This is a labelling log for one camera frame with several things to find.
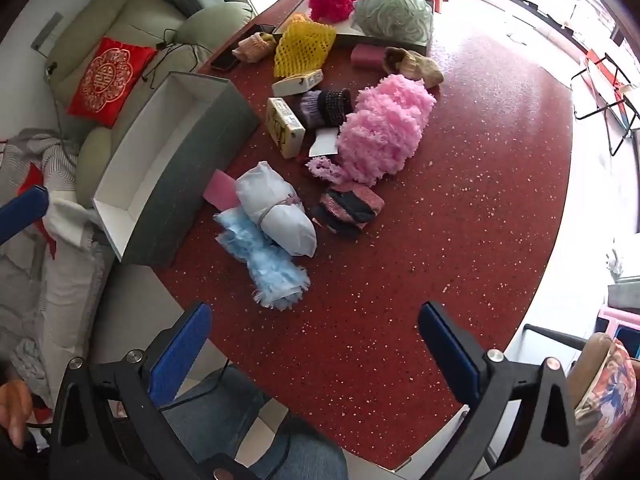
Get pink and black knitted sock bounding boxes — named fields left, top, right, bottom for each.
left=312, top=182, right=386, bottom=238

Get black cable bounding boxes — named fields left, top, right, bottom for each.
left=45, top=27, right=211, bottom=91

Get large yellow tissue pack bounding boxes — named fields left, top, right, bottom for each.
left=266, top=97, right=306, bottom=160

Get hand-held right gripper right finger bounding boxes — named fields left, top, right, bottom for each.
left=395, top=301, right=581, bottom=480

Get light green sofa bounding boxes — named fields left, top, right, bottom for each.
left=45, top=0, right=256, bottom=211

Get white and blue storage bin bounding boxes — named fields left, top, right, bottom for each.
left=612, top=320, right=640, bottom=361

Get floral cushion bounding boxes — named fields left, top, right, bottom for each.
left=570, top=340, right=638, bottom=480

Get small yellow tissue pack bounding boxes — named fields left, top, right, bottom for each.
left=271, top=71, right=323, bottom=97

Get white plastic bag bundle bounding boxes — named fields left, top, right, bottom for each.
left=235, top=161, right=318, bottom=258

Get green bath pouf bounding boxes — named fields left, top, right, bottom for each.
left=354, top=0, right=435, bottom=43

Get pink soap bar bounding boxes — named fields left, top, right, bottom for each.
left=351, top=44, right=386, bottom=67

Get wooden chair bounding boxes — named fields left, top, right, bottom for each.
left=522, top=324, right=621, bottom=411

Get white paper packet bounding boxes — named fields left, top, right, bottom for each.
left=308, top=127, right=341, bottom=157

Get grey storage box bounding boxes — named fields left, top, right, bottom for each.
left=91, top=71, right=261, bottom=267

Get black phone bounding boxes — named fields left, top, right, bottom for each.
left=210, top=50, right=241, bottom=72

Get tan drawstring pouch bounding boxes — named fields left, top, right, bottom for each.
left=384, top=46, right=445, bottom=88

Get person's left hand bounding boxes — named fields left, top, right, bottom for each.
left=0, top=380, right=33, bottom=451

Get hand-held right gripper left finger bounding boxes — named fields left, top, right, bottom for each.
left=50, top=301, right=251, bottom=480

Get magenta fluffy yarn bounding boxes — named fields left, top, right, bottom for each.
left=308, top=0, right=362, bottom=23

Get person's jeans legs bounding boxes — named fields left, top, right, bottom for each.
left=160, top=365, right=351, bottom=480

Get red embroidered cushion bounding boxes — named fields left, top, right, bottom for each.
left=66, top=36, right=158, bottom=126

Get yellow foam net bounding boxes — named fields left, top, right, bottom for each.
left=273, top=14, right=337, bottom=79

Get black folding chair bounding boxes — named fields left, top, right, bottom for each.
left=572, top=50, right=640, bottom=158

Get grey striped blanket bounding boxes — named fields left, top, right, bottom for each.
left=0, top=127, right=81, bottom=191

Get white fringed blanket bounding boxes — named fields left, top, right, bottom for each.
left=0, top=195, right=116, bottom=401

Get purple and black knitted hat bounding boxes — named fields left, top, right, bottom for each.
left=300, top=87, right=353, bottom=128

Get light blue fluffy yarn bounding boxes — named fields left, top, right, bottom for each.
left=214, top=207, right=311, bottom=311

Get pink fluffy yarn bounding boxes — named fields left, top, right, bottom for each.
left=306, top=74, right=436, bottom=186

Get peach knitted sock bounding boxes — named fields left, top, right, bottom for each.
left=234, top=32, right=277, bottom=63

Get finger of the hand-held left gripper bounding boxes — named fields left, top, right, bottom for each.
left=0, top=186, right=50, bottom=246

